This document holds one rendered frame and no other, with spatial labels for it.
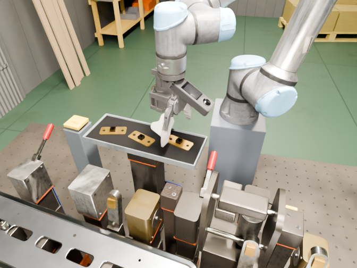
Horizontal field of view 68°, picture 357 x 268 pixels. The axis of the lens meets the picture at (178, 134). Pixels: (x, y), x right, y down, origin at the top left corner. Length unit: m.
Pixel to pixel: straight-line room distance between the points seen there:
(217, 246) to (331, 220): 0.65
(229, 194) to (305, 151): 2.15
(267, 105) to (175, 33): 0.36
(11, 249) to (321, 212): 1.16
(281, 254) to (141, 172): 0.48
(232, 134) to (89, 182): 0.53
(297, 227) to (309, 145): 2.15
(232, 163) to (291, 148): 1.69
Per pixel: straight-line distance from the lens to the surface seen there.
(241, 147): 1.04
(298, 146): 2.79
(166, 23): 0.61
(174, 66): 0.65
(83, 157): 1.01
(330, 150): 2.88
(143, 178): 0.92
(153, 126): 0.73
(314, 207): 1.36
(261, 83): 0.84
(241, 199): 0.65
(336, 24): 5.67
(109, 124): 0.92
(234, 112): 0.99
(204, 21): 0.65
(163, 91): 0.72
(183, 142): 0.81
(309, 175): 1.49
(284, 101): 0.85
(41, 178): 1.02
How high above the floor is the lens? 1.69
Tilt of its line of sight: 39 degrees down
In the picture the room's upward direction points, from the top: straight up
